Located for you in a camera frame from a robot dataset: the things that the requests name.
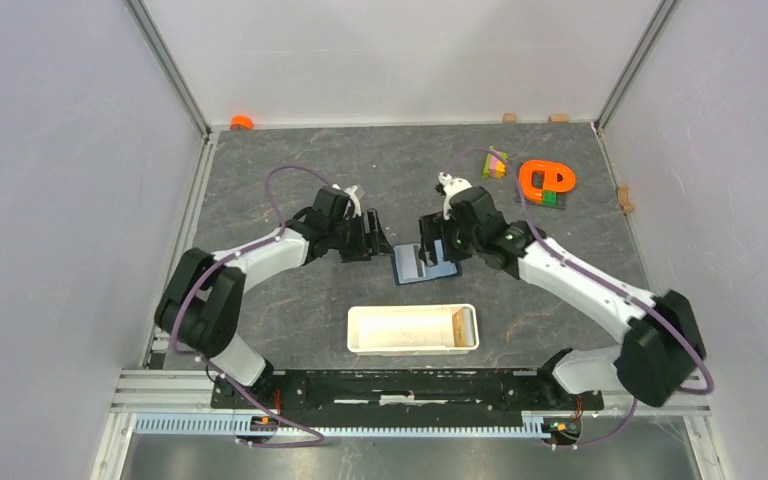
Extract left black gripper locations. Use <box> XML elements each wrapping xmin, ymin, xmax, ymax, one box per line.
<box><xmin>328</xmin><ymin>209</ymin><xmax>394</xmax><ymax>264</ymax></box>

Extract navy blue card holder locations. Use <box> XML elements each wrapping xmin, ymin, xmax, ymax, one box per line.
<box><xmin>391</xmin><ymin>243</ymin><xmax>462</xmax><ymax>286</ymax></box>

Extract gold credit card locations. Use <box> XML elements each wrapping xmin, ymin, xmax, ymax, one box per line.
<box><xmin>452</xmin><ymin>308</ymin><xmax>478</xmax><ymax>349</ymax></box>

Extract white plastic tray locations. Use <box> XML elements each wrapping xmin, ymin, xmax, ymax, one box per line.
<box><xmin>347</xmin><ymin>304</ymin><xmax>480</xmax><ymax>356</ymax></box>

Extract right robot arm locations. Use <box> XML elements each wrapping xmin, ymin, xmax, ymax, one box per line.
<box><xmin>419</xmin><ymin>175</ymin><xmax>713</xmax><ymax>408</ymax></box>

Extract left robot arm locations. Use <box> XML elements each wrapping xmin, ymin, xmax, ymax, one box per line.
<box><xmin>154</xmin><ymin>186</ymin><xmax>393</xmax><ymax>408</ymax></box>

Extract pink green block stack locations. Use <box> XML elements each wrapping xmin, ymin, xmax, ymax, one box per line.
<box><xmin>482</xmin><ymin>146</ymin><xmax>508</xmax><ymax>179</ymax></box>

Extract green lego brick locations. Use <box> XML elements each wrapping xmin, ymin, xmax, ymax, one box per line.
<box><xmin>541</xmin><ymin>190</ymin><xmax>557</xmax><ymax>206</ymax></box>

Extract orange marble run piece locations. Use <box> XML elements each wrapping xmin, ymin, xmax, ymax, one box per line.
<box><xmin>517</xmin><ymin>159</ymin><xmax>577</xmax><ymax>196</ymax></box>

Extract right wooden block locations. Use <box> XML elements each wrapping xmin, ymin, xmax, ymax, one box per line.
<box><xmin>548</xmin><ymin>113</ymin><xmax>570</xmax><ymax>123</ymax></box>

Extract orange round cap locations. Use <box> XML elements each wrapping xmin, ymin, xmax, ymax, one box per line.
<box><xmin>229</xmin><ymin>115</ymin><xmax>254</xmax><ymax>130</ymax></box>

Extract curved wooden piece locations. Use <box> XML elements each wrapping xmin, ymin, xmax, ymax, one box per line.
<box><xmin>616</xmin><ymin>185</ymin><xmax>635</xmax><ymax>215</ymax></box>

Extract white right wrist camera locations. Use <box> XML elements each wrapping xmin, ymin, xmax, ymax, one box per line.
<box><xmin>435</xmin><ymin>172</ymin><xmax>473</xmax><ymax>220</ymax></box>

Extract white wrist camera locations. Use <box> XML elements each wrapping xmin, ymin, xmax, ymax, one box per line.
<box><xmin>435</xmin><ymin>172</ymin><xmax>473</xmax><ymax>220</ymax></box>
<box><xmin>343</xmin><ymin>185</ymin><xmax>365</xmax><ymax>218</ymax></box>

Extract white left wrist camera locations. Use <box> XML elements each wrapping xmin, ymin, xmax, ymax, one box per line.
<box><xmin>343</xmin><ymin>185</ymin><xmax>365</xmax><ymax>218</ymax></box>

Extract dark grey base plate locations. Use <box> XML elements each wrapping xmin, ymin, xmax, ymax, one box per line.
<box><xmin>514</xmin><ymin>190</ymin><xmax>568</xmax><ymax>210</ymax></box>

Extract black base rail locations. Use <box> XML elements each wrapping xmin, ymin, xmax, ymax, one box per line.
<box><xmin>210</xmin><ymin>368</ymin><xmax>605</xmax><ymax>429</ymax></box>

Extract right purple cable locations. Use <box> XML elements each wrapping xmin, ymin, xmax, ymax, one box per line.
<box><xmin>443</xmin><ymin>146</ymin><xmax>717</xmax><ymax>452</ymax></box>

